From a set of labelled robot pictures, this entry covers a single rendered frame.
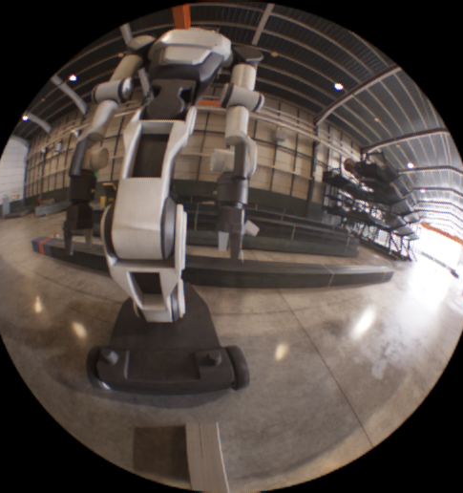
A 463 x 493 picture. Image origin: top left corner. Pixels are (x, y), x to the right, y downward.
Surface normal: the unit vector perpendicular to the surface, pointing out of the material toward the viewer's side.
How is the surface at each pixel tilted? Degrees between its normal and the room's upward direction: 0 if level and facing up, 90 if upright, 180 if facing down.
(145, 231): 84
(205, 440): 0
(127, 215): 66
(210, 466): 0
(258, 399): 0
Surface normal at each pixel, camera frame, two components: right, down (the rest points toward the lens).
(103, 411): 0.13, -0.94
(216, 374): 0.31, -0.43
